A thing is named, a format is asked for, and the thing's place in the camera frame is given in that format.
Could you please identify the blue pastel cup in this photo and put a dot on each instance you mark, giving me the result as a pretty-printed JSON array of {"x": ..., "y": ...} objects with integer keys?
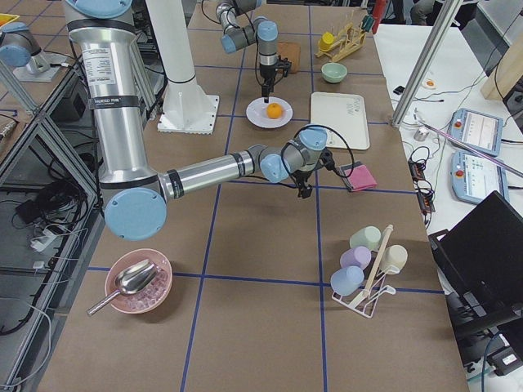
[{"x": 346, "y": 280}]

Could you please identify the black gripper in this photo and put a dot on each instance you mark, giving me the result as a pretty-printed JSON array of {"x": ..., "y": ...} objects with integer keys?
[
  {"x": 302, "y": 176},
  {"x": 266, "y": 74}
]

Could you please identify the green pastel cup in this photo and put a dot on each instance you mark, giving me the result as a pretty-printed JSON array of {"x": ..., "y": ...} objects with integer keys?
[{"x": 369, "y": 236}]

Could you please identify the small black device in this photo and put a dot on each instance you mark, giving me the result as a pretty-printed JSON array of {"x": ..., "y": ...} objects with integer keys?
[{"x": 399, "y": 90}]

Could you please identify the wooden cutting board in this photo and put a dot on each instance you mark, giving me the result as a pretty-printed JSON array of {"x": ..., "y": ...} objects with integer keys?
[{"x": 291, "y": 51}]

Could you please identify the long metal rod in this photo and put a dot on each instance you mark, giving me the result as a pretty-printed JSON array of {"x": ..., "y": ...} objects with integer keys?
[{"x": 470, "y": 149}]

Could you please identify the beige pastel cup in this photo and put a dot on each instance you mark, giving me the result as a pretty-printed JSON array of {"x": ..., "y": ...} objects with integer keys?
[{"x": 395, "y": 255}]

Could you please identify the lower teach pendant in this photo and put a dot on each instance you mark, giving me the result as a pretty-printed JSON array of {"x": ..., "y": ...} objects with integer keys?
[{"x": 474, "y": 178}]

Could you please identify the white round plate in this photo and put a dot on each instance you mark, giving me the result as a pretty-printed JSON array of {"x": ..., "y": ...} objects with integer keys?
[{"x": 256, "y": 113}]

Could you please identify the white cup rack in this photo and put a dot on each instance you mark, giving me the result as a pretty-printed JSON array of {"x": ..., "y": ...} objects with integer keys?
[{"x": 364, "y": 300}]

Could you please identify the wooden dish rack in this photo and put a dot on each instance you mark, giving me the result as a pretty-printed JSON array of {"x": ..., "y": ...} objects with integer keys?
[{"x": 349, "y": 39}]

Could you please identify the pink bowl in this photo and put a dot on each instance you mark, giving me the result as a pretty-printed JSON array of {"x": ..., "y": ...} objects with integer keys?
[{"x": 147, "y": 289}]

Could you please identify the red cylinder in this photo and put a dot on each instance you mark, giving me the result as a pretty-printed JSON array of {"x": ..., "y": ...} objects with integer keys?
[{"x": 378, "y": 10}]

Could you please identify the grey cloth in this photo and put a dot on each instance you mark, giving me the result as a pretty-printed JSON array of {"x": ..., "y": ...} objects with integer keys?
[{"x": 349, "y": 174}]

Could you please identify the black laptop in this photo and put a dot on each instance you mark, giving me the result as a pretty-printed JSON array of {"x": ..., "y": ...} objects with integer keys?
[{"x": 481, "y": 258}]

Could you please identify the metal scoop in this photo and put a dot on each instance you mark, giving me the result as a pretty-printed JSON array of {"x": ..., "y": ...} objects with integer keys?
[{"x": 128, "y": 282}]

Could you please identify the small metal cylinder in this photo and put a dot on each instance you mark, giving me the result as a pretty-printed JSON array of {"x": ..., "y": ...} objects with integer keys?
[{"x": 421, "y": 134}]

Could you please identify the teach pendant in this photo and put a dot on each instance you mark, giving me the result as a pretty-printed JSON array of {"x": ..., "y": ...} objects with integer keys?
[
  {"x": 474, "y": 178},
  {"x": 481, "y": 131}
]

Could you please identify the pink cloth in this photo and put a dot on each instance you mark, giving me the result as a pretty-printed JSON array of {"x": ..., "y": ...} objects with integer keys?
[{"x": 360, "y": 179}]

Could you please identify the fried egg toy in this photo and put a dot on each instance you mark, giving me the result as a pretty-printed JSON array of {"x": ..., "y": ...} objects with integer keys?
[{"x": 429, "y": 84}]

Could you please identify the orange fruit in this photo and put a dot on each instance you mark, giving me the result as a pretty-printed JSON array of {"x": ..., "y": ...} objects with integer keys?
[{"x": 274, "y": 110}]

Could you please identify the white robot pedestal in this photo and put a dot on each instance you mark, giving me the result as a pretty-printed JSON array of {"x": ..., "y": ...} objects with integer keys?
[{"x": 186, "y": 106}]

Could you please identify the yellow mug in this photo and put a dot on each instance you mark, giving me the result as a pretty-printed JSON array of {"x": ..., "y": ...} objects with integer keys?
[{"x": 326, "y": 41}]

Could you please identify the upper teach pendant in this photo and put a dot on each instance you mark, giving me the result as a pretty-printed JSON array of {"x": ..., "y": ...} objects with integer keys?
[{"x": 481, "y": 131}]

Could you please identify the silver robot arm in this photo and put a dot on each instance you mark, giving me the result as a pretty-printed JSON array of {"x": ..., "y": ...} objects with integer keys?
[
  {"x": 263, "y": 32},
  {"x": 135, "y": 194}
]

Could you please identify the aluminium frame post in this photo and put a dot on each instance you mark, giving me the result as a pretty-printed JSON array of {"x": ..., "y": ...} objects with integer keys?
[{"x": 435, "y": 38}]

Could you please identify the cream bear tray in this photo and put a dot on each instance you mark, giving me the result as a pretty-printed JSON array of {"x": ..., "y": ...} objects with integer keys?
[{"x": 345, "y": 114}]

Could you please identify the purple pastel cup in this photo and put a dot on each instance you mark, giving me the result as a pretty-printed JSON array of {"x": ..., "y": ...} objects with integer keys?
[{"x": 357, "y": 256}]

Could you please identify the dark green cup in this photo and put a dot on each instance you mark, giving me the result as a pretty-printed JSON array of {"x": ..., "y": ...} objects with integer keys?
[{"x": 367, "y": 23}]

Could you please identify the green bowl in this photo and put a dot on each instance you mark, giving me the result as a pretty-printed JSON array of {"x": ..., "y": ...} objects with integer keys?
[{"x": 333, "y": 72}]

